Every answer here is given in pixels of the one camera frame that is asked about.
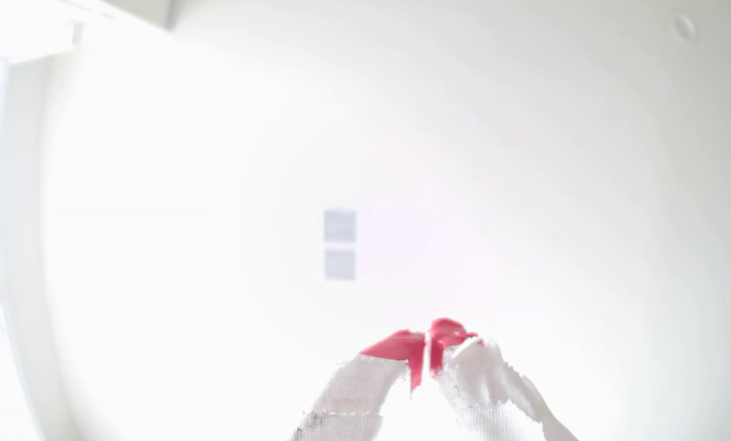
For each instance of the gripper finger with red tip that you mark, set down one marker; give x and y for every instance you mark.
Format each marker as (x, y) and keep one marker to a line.
(353, 398)
(488, 392)

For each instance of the grey square wall plate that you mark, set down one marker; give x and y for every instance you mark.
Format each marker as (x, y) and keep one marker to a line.
(339, 225)
(339, 264)

